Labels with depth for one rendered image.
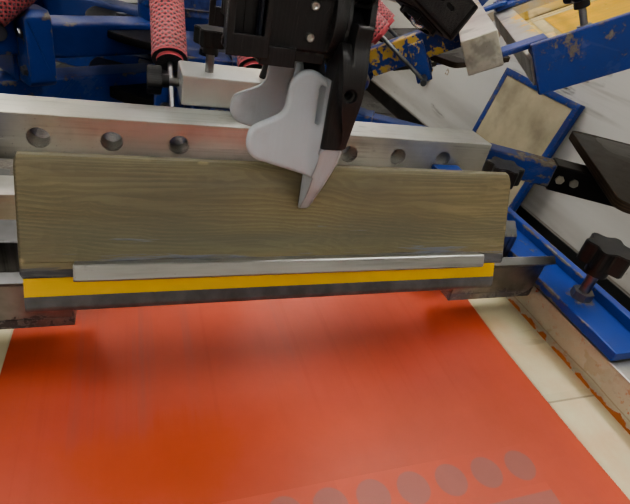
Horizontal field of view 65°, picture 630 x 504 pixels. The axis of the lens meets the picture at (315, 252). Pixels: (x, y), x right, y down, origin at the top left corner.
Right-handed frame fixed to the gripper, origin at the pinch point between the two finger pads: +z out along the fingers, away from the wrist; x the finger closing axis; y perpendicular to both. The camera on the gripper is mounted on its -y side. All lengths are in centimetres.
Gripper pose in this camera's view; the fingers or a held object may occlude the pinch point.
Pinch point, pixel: (306, 176)
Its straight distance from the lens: 36.3
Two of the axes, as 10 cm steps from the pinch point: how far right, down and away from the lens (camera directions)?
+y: -9.4, 0.2, -3.5
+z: -1.8, 8.2, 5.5
